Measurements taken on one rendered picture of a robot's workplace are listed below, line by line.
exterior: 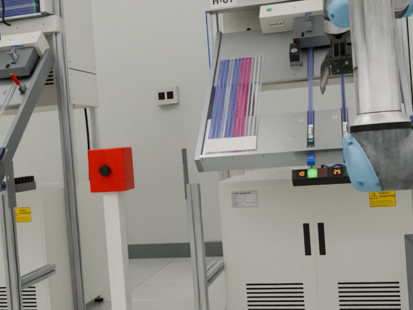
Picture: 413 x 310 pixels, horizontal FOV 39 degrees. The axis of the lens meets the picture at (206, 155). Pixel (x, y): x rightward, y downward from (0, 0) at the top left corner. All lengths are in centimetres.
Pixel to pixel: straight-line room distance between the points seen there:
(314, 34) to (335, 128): 44
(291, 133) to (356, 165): 83
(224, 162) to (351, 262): 63
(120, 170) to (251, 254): 59
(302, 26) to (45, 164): 260
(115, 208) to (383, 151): 127
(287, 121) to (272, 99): 188
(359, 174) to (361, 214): 106
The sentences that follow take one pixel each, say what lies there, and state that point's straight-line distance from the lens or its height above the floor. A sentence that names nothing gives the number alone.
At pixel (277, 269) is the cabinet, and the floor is 28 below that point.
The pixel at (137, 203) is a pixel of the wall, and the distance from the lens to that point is 411.
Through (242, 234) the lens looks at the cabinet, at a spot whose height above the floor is 42.
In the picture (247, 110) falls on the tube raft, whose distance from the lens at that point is 203.
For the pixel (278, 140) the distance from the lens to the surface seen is 192.
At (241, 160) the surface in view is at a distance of 189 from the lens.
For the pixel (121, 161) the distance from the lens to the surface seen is 213.
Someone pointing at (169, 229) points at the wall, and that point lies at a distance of 405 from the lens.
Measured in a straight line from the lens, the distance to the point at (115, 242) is 220.
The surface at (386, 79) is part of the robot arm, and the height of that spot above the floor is 87.
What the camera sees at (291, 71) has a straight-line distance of 218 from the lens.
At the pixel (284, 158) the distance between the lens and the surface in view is 187.
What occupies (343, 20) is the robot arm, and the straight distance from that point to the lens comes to 157.
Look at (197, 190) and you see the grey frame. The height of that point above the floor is 62.
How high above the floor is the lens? 78
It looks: 1 degrees down
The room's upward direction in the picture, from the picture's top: 4 degrees counter-clockwise
